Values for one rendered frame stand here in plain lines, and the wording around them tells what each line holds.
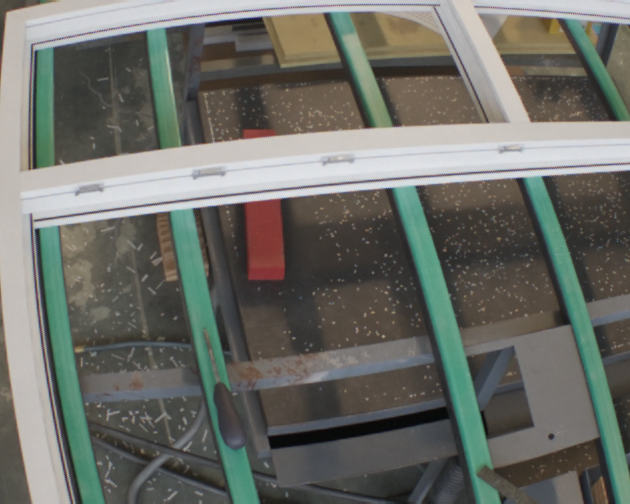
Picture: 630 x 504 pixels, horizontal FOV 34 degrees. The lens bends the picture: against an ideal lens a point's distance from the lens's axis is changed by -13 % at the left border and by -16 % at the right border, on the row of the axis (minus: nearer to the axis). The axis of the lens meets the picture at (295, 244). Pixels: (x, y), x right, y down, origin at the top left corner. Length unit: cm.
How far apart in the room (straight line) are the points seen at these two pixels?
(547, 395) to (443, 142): 45
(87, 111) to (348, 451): 147
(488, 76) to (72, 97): 147
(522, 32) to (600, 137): 65
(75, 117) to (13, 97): 121
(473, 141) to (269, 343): 48
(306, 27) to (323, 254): 54
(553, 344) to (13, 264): 83
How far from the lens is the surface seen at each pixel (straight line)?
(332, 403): 191
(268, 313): 198
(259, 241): 201
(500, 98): 190
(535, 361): 171
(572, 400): 169
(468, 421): 161
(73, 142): 299
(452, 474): 201
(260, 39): 277
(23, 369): 153
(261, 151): 173
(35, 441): 148
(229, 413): 154
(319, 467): 188
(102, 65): 318
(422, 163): 182
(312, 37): 235
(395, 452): 191
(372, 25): 240
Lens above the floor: 227
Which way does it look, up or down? 54 degrees down
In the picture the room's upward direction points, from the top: 9 degrees clockwise
